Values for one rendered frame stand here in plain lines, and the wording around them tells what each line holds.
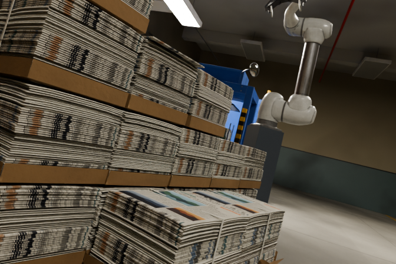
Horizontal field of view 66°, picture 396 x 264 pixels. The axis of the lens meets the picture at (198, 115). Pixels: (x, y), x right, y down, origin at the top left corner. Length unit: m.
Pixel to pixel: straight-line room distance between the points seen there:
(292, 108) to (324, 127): 8.86
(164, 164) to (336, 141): 10.15
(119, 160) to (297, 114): 1.52
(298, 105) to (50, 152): 1.74
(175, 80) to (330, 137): 10.16
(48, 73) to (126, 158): 0.35
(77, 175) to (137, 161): 0.21
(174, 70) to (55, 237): 0.61
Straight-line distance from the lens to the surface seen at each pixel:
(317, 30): 2.32
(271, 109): 2.24
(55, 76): 0.79
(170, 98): 1.06
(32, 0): 0.88
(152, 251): 0.82
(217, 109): 1.31
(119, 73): 0.89
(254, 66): 3.63
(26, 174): 0.81
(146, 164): 1.03
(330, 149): 11.04
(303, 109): 2.22
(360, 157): 11.18
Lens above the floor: 0.80
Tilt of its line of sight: 4 degrees up
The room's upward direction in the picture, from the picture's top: 14 degrees clockwise
